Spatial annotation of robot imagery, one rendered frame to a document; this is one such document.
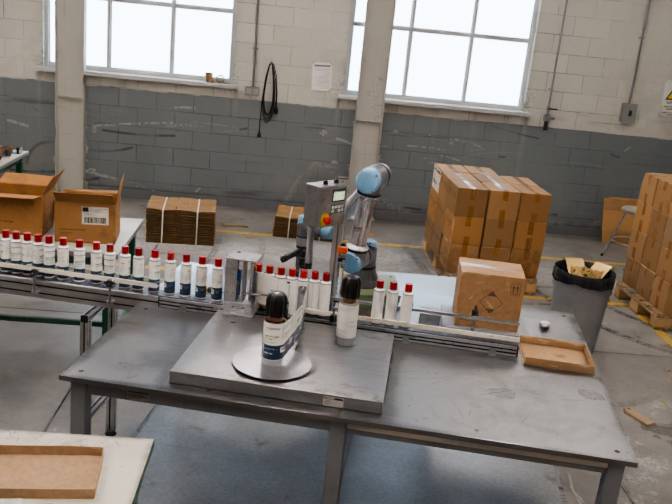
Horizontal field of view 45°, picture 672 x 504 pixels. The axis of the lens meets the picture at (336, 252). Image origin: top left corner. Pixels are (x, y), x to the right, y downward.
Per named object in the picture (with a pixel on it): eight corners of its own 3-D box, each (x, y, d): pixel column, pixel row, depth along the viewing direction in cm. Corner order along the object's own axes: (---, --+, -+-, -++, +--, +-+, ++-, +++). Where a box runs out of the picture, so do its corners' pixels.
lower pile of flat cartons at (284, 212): (271, 236, 809) (273, 215, 803) (276, 223, 861) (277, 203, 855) (336, 242, 810) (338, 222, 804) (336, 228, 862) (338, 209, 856)
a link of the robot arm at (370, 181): (368, 270, 404) (392, 167, 382) (356, 279, 391) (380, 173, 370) (347, 262, 408) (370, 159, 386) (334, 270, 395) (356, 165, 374)
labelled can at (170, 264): (162, 294, 377) (163, 252, 371) (165, 291, 381) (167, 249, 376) (172, 296, 376) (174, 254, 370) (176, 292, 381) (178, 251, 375)
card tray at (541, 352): (523, 365, 352) (524, 356, 351) (518, 342, 377) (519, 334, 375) (593, 374, 349) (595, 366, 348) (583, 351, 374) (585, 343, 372)
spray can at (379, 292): (369, 323, 367) (374, 281, 361) (370, 319, 372) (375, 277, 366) (380, 325, 366) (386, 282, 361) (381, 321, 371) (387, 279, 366)
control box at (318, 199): (302, 224, 366) (306, 182, 360) (328, 219, 378) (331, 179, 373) (318, 229, 359) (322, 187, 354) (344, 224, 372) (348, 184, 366)
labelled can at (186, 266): (177, 297, 376) (179, 254, 370) (181, 293, 381) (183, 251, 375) (188, 298, 375) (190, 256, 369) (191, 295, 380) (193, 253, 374)
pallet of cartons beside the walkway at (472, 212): (537, 295, 712) (555, 196, 686) (444, 289, 704) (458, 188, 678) (501, 255, 826) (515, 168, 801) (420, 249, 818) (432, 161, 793)
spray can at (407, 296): (397, 327, 366) (403, 284, 360) (398, 323, 371) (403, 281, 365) (409, 329, 365) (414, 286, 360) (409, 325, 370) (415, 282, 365)
